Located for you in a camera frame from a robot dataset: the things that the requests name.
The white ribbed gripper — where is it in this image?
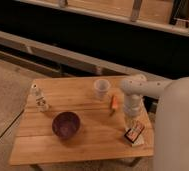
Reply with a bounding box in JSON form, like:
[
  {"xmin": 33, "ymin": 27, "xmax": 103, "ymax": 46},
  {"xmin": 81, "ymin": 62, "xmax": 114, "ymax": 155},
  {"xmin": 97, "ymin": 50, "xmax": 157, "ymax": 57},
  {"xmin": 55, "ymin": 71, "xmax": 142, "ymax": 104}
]
[{"xmin": 123, "ymin": 94, "xmax": 142, "ymax": 128}]

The orange black boxed eraser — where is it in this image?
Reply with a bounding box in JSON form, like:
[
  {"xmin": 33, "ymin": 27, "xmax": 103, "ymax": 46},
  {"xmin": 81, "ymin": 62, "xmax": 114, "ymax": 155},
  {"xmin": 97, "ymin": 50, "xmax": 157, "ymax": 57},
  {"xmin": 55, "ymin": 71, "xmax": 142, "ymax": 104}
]
[{"xmin": 125, "ymin": 120, "xmax": 145, "ymax": 147}]

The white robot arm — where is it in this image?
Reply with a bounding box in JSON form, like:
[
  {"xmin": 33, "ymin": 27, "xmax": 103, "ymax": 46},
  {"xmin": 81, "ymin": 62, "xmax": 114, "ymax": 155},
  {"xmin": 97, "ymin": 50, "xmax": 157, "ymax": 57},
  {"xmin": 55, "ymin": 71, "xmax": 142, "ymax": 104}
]
[{"xmin": 120, "ymin": 74, "xmax": 189, "ymax": 171}]

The orange toy carrot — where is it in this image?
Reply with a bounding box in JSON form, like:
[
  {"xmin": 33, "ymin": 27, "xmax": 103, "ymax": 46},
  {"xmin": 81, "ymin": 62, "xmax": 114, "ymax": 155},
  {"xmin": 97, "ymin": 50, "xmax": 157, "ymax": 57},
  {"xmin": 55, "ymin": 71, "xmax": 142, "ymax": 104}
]
[{"xmin": 110, "ymin": 95, "xmax": 118, "ymax": 115}]

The clear plastic cup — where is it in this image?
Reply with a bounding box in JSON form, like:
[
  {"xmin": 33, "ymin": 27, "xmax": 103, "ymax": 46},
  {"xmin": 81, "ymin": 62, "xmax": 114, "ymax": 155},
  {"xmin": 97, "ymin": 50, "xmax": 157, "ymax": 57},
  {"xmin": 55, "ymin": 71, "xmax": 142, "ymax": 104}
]
[{"xmin": 94, "ymin": 79, "xmax": 111, "ymax": 100}]

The dark purple bowl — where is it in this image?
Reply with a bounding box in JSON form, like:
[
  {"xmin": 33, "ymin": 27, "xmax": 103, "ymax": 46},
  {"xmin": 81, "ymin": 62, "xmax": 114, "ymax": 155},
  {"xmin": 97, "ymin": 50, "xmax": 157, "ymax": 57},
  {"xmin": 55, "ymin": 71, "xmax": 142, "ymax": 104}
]
[{"xmin": 52, "ymin": 112, "xmax": 81, "ymax": 139}]

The grey metal rail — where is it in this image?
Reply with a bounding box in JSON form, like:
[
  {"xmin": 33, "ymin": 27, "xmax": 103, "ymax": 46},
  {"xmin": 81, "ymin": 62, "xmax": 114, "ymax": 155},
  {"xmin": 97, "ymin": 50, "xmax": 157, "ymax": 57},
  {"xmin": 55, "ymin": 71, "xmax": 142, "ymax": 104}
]
[{"xmin": 0, "ymin": 31, "xmax": 165, "ymax": 81}]

